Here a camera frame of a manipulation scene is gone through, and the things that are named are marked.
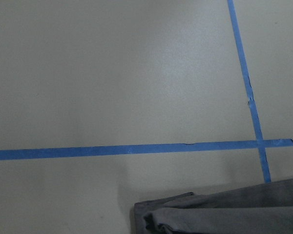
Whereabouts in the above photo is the brown t-shirt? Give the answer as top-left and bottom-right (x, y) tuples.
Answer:
(133, 178), (293, 234)

